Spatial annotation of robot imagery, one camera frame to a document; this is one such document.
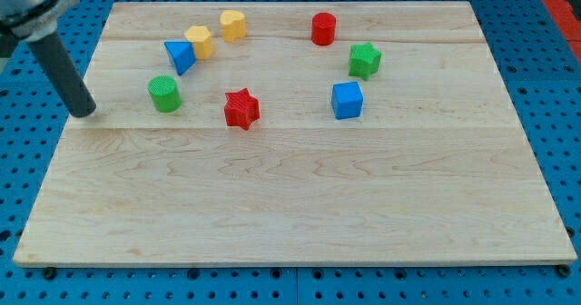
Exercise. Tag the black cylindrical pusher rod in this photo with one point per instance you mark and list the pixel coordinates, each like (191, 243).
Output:
(59, 68)

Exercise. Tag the yellow heart block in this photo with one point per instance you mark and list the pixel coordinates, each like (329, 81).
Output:
(233, 25)

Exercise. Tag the green cylinder block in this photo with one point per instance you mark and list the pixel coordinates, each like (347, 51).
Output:
(164, 93)

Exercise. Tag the blue triangle block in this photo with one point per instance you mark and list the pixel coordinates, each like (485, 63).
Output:
(181, 54)

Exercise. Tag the yellow hexagon block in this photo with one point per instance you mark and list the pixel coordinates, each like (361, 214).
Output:
(201, 38)

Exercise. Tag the wooden board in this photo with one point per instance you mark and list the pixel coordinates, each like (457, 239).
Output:
(436, 170)

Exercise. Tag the red star block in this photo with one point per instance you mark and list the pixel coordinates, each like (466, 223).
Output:
(241, 109)

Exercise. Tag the red cylinder block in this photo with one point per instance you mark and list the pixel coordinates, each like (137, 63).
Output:
(323, 27)

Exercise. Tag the blue cube block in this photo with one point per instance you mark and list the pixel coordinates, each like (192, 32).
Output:
(346, 100)

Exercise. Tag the green star block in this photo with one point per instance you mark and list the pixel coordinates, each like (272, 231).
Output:
(364, 60)

